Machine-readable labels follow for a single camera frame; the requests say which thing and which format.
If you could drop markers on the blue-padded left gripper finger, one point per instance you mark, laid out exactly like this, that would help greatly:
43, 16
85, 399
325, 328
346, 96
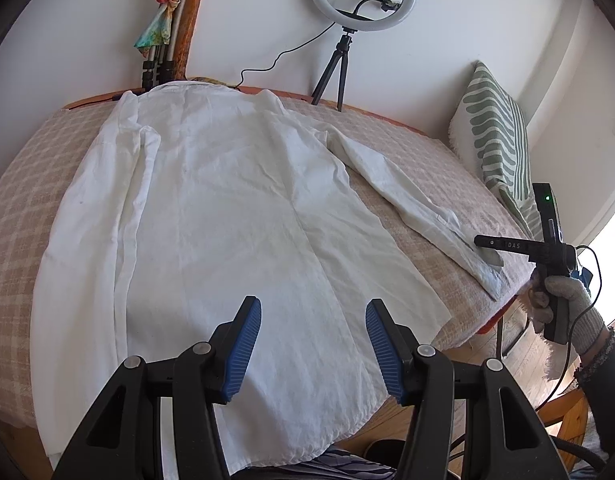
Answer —
209, 373

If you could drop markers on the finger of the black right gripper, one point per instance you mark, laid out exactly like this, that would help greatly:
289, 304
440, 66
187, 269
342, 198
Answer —
530, 248

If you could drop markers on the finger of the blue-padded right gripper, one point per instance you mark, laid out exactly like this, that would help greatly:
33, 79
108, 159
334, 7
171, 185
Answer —
419, 376

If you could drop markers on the white long-sleeved shirt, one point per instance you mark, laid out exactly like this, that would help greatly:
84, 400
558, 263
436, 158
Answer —
193, 197

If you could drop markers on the dark sleeved forearm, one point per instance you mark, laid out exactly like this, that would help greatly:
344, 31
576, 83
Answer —
597, 380

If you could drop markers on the grey knit gloved hand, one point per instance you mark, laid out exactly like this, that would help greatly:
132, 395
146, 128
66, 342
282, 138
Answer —
586, 324

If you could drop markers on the green white striped pillow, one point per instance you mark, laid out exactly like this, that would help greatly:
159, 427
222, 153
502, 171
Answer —
489, 136

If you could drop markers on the wooden stool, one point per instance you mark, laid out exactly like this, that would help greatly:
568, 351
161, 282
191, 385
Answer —
569, 413

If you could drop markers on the pink checked bed cover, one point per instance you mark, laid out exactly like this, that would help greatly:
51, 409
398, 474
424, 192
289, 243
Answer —
34, 183

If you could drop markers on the colourful braided scarf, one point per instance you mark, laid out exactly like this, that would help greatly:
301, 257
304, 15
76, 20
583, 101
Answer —
158, 32

